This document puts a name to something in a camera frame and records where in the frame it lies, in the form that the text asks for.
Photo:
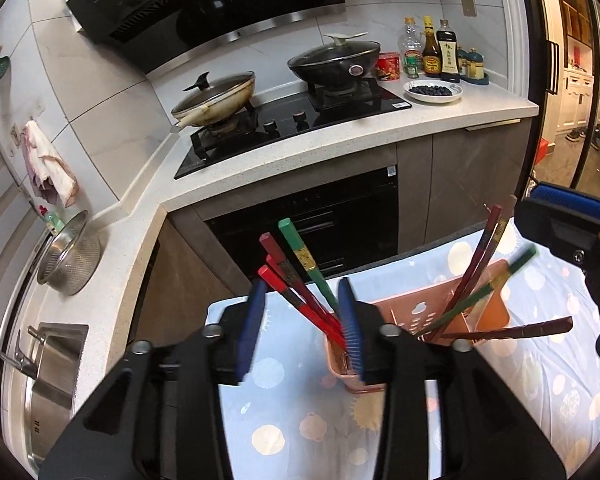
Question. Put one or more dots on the black gas cooktop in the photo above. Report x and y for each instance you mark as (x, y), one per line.
(280, 120)

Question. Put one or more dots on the pink plastic utensil holder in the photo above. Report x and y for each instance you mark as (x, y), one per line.
(490, 315)

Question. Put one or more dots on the white plate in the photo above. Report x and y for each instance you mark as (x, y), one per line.
(432, 91)

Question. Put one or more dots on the window blinds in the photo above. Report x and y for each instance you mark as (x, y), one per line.
(0, 210)

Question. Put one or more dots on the grey kitchen cabinet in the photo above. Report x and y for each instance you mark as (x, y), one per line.
(455, 185)

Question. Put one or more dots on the brown chopstick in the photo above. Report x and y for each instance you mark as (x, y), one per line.
(530, 329)

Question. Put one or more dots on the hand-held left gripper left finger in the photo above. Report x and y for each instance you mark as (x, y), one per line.
(252, 330)

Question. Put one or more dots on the black built-in oven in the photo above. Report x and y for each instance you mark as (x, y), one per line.
(330, 220)

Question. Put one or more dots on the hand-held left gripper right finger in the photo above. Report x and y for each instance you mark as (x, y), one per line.
(350, 330)

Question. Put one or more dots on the white kitchen countertop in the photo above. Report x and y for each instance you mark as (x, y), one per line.
(330, 150)

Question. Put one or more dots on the red box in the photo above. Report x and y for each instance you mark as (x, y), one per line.
(542, 149)

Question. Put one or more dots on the steel faucet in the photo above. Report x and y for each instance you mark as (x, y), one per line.
(20, 360)

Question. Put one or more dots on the hanging pink white cloth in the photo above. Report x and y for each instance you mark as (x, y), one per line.
(47, 170)

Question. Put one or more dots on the steel colander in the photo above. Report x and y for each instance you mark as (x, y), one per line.
(72, 255)

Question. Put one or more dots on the glass sliding door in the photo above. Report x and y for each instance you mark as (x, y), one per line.
(580, 60)

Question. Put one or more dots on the beige frying pan with lid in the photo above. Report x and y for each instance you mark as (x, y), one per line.
(215, 102)

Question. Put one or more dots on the steel sink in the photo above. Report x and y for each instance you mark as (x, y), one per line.
(55, 385)

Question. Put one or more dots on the blue dotted tablecloth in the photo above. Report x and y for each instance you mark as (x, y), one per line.
(290, 410)

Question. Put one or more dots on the wall socket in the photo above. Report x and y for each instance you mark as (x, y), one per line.
(468, 6)

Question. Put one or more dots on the green dish soap bottle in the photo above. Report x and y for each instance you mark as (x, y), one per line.
(55, 220)

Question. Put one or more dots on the condiment jar set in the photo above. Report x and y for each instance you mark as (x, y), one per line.
(475, 67)

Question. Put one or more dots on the dark soy sauce bottle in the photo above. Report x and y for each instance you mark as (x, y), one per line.
(448, 55)

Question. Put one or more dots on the black wok with lid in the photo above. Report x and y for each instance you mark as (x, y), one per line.
(330, 62)

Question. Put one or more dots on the yellow cap sauce bottle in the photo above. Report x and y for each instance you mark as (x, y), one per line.
(431, 57)

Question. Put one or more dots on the clear plastic bottle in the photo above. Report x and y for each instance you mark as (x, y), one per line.
(412, 55)

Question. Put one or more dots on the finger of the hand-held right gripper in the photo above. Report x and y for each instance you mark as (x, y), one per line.
(570, 199)

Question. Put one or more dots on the black range hood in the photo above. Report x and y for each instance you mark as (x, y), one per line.
(205, 10)

